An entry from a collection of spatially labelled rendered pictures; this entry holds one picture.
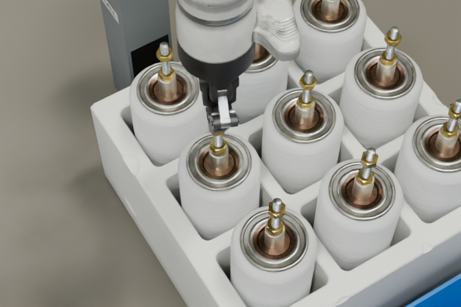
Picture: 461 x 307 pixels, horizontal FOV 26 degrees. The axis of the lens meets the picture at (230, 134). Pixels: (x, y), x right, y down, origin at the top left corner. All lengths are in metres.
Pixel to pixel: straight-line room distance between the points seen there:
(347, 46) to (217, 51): 0.39
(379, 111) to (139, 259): 0.39
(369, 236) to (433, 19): 0.57
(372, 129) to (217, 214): 0.23
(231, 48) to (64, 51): 0.69
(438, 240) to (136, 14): 0.48
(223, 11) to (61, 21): 0.76
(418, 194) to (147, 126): 0.33
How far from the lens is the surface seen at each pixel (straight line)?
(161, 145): 1.23
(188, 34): 0.91
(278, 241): 1.08
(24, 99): 1.53
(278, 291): 1.11
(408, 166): 1.18
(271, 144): 1.19
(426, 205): 1.22
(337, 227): 1.13
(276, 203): 1.02
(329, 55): 1.28
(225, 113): 0.97
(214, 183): 1.13
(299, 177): 1.22
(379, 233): 1.14
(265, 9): 0.94
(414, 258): 1.19
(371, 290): 1.19
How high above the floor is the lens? 1.24
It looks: 58 degrees down
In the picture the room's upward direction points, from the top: straight up
